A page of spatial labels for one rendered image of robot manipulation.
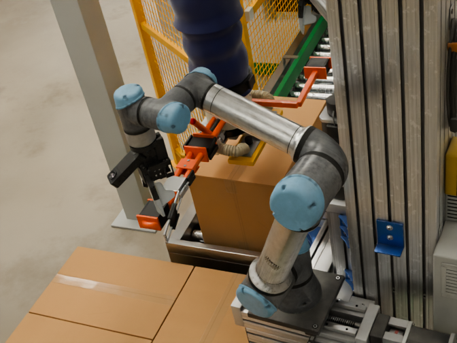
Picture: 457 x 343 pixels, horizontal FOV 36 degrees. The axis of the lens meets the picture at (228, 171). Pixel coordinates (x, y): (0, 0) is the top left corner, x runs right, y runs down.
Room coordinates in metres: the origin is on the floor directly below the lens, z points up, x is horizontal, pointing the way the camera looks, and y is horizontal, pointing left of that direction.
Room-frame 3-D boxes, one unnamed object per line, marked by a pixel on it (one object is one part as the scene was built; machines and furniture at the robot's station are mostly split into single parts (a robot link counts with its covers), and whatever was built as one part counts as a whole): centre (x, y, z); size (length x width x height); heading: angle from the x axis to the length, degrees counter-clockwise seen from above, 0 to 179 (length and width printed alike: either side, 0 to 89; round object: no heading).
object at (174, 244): (2.09, 0.02, 0.58); 0.70 x 0.03 x 0.06; 60
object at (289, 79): (3.55, -0.50, 0.60); 1.60 x 0.11 x 0.09; 150
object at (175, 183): (1.79, 0.18, 1.23); 0.07 x 0.07 x 0.04; 61
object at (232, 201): (2.39, -0.16, 0.75); 0.60 x 0.40 x 0.40; 149
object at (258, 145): (2.15, -0.13, 1.13); 0.34 x 0.10 x 0.05; 151
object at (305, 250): (1.40, -0.11, 1.20); 0.13 x 0.12 x 0.14; 139
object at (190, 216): (3.27, -0.27, 0.50); 2.31 x 0.05 x 0.19; 150
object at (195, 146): (1.98, 0.07, 1.24); 0.10 x 0.08 x 0.06; 61
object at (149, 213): (1.67, 0.25, 1.24); 0.08 x 0.07 x 0.05; 151
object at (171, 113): (1.45, 0.11, 1.71); 0.11 x 0.11 x 0.08; 49
